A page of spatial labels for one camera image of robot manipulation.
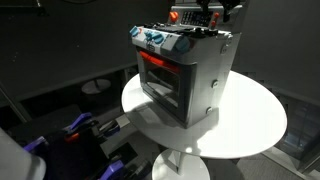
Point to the purple clamp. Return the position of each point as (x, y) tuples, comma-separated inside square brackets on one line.
[(35, 144), (112, 170), (80, 120)]

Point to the white rounded object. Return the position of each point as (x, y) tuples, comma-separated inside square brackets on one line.
[(16, 160)]

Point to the small orange round button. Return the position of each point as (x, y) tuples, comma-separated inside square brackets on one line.
[(216, 15), (213, 23)]

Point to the grey toy stove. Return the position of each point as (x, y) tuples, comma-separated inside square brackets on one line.
[(206, 66)]

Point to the grey round floor base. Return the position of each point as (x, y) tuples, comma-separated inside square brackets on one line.
[(96, 86)]

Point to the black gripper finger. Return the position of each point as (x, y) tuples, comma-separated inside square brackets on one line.
[(205, 3), (227, 10)]

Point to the small orange clamp part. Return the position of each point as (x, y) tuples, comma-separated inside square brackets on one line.
[(72, 137)]

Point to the black burner grates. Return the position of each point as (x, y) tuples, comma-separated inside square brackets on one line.
[(180, 29)]

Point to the large orange stove knob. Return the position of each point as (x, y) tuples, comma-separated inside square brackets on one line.
[(174, 16)]

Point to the dark low shelf frame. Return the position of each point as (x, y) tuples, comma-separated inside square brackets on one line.
[(300, 133)]

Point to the transparent oven door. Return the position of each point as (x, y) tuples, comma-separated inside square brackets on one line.
[(160, 83)]

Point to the white round table base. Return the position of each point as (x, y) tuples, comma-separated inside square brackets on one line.
[(180, 166)]

